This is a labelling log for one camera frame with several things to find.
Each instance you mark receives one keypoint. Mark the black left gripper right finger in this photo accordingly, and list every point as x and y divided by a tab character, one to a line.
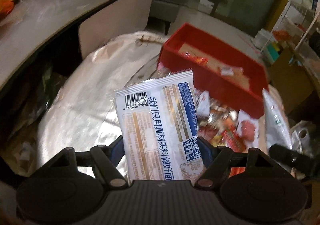
218	162

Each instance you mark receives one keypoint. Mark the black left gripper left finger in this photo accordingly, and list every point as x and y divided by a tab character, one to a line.
104	160

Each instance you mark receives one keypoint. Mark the white green snack packet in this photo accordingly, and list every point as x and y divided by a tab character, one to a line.
277	130

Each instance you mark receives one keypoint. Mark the white blue bread package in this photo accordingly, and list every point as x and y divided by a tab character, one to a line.
158	121

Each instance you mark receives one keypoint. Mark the red gummy candy bag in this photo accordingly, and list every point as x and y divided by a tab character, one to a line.
196	59

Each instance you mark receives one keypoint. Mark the red tomato snack packet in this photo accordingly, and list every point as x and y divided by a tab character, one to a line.
228	137

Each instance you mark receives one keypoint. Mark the pink sausage vacuum pack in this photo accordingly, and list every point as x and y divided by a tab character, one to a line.
248	129

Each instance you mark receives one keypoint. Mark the wooden cabinet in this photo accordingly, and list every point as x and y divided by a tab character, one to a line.
295	75

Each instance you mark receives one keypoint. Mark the clear brown pastry package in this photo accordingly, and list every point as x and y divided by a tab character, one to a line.
233	74

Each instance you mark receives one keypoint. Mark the red cardboard box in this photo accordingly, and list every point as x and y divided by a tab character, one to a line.
189	39

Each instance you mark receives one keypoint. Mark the pink clear nut bag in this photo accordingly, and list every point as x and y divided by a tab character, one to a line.
162	71

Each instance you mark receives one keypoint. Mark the white storage rack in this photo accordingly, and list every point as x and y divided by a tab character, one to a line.
289	22

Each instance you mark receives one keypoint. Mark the beige coffee table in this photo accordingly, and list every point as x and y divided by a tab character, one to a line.
32	23

